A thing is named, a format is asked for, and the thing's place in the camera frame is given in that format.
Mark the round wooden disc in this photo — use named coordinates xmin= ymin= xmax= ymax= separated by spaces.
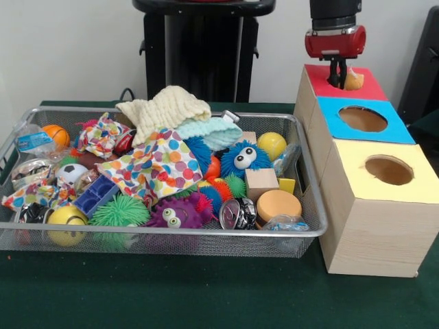
xmin=254 ymin=190 xmax=302 ymax=226

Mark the clear plastic bottle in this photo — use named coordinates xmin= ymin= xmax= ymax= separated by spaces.
xmin=14 ymin=123 xmax=56 ymax=160

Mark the cream waffle cloth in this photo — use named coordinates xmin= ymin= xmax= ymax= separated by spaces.
xmin=115 ymin=86 xmax=212 ymax=146

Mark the teal blue spiky ball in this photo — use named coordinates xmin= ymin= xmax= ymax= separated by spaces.
xmin=185 ymin=136 xmax=212 ymax=172

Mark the tan plush animal toy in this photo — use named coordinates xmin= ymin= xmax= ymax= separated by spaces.
xmin=344 ymin=67 xmax=365 ymax=91

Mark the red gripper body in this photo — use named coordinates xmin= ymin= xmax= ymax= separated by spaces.
xmin=305 ymin=25 xmax=367 ymax=60

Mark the yellow smiley ball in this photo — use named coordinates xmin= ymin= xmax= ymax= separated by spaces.
xmin=47 ymin=206 xmax=88 ymax=247

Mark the purple spiky ball with eyes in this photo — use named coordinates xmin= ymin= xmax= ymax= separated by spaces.
xmin=145 ymin=192 xmax=213 ymax=230

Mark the yellow block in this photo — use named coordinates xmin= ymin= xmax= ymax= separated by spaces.
xmin=277 ymin=178 xmax=296 ymax=195

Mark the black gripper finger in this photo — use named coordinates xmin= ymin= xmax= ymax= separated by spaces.
xmin=328 ymin=58 xmax=338 ymax=87
xmin=336 ymin=58 xmax=347 ymax=90

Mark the clear mesh bin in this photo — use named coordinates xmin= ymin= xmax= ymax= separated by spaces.
xmin=0 ymin=106 xmax=329 ymax=258

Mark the mint green knit cloth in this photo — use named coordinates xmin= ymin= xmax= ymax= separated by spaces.
xmin=175 ymin=117 xmax=243 ymax=152

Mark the large polka dot cloth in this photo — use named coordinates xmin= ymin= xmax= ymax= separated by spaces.
xmin=96 ymin=127 xmax=203 ymax=201

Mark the small orange basketball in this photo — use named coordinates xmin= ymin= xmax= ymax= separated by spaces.
xmin=41 ymin=124 xmax=71 ymax=149

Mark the black chair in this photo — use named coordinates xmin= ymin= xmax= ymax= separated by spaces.
xmin=398 ymin=7 xmax=439 ymax=127

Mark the small black white soccer ball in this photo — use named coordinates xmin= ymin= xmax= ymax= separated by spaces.
xmin=55 ymin=163 xmax=88 ymax=188

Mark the purple plastic block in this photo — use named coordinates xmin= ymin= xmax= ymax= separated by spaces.
xmin=72 ymin=175 xmax=119 ymax=219

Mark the clear blue plastic packet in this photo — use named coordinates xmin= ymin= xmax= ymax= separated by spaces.
xmin=272 ymin=144 xmax=302 ymax=178

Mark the large green spiky ball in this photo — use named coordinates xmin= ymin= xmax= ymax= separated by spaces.
xmin=89 ymin=193 xmax=150 ymax=228

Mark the clear crumpled plastic packet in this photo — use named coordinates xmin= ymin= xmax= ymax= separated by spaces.
xmin=263 ymin=214 xmax=311 ymax=232

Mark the wooden box with three holes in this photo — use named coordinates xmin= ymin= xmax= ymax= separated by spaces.
xmin=294 ymin=64 xmax=439 ymax=278

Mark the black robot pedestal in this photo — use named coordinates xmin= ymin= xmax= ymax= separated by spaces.
xmin=132 ymin=0 xmax=276 ymax=103

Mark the blue fuzzy ball with eyes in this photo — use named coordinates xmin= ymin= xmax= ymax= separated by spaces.
xmin=219 ymin=141 xmax=271 ymax=180

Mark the wooden cube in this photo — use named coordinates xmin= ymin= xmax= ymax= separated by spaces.
xmin=244 ymin=168 xmax=279 ymax=202

